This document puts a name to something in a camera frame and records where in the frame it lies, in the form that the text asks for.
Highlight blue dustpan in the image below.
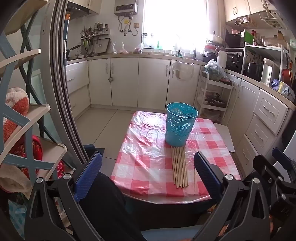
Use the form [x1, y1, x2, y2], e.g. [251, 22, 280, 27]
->
[83, 144, 105, 158]

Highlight wall utensil rack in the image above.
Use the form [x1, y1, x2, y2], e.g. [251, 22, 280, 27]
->
[80, 22, 111, 58]

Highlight white countertop shelf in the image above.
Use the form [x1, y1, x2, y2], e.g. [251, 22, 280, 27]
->
[242, 44, 290, 81]

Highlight red checkered plastic tablecloth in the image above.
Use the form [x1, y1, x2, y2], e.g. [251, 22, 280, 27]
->
[110, 111, 242, 197]

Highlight clear bag on cabinet door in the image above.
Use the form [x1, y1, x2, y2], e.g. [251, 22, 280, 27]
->
[172, 60, 195, 81]

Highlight white wall cabinets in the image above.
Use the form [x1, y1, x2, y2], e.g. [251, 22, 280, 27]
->
[223, 0, 278, 23]

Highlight bag of green vegetables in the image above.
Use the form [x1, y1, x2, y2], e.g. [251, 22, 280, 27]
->
[204, 59, 226, 81]

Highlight white thermos jug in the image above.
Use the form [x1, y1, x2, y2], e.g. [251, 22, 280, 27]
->
[216, 49, 227, 69]

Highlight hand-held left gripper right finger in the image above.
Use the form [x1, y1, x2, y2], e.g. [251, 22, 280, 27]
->
[194, 151, 271, 241]

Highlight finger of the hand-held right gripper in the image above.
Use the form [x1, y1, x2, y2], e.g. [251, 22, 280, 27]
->
[253, 155, 286, 186]
[271, 147, 296, 176]

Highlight red spotted plush cloth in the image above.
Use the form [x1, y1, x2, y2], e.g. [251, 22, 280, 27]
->
[14, 136, 43, 163]

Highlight white rolling cart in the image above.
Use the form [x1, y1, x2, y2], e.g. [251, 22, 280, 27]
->
[196, 71, 234, 123]

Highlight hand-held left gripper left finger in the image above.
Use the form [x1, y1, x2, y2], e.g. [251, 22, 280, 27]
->
[24, 151, 103, 241]

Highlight black microwave oven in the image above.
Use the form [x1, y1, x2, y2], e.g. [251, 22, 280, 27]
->
[225, 30, 245, 48]

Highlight steel lidded pot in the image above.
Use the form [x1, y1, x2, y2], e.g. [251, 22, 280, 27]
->
[205, 93, 227, 107]

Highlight group of wooden chopsticks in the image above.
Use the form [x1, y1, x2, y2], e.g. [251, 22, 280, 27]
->
[170, 146, 196, 189]

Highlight cream shelf rack blue frame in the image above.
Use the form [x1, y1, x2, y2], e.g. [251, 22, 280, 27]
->
[0, 0, 68, 183]

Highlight blue snack bag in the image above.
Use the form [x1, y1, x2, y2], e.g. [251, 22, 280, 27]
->
[269, 79, 296, 103]

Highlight blue perforated plastic basket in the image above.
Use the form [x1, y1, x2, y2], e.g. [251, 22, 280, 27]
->
[165, 103, 199, 147]

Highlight white kitchen base cabinets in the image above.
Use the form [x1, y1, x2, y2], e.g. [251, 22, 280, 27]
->
[66, 56, 290, 176]

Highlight range hood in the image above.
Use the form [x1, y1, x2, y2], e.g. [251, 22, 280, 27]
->
[67, 1, 93, 18]

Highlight white wire hanging basket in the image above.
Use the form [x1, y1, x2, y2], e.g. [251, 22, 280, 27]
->
[235, 15, 252, 25]
[259, 10, 287, 29]

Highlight red white plush toy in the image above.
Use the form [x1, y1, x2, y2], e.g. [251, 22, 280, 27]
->
[3, 88, 30, 142]

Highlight black toaster oven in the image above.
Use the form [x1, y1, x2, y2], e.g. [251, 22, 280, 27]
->
[225, 51, 243, 73]

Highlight silver wall water heater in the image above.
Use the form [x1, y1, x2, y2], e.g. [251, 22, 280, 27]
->
[114, 0, 139, 16]

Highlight person's left leg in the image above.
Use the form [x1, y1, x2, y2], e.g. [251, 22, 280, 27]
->
[79, 171, 218, 241]

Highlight white electric water boiler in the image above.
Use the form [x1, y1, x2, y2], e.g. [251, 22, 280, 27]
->
[261, 58, 280, 87]

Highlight red pan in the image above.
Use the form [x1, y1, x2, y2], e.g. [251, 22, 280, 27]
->
[282, 68, 295, 87]

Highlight grey sliding door frame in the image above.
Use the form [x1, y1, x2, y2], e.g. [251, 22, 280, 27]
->
[38, 0, 103, 163]

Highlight green cutting board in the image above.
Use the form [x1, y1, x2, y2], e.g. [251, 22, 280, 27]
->
[244, 30, 255, 45]

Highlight bright kitchen window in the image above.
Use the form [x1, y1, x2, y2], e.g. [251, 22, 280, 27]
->
[142, 0, 214, 50]

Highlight black wok pan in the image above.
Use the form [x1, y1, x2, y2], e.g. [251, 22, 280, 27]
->
[67, 44, 82, 58]

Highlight blue seat cushion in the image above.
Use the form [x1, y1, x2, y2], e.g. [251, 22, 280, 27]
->
[141, 224, 204, 241]

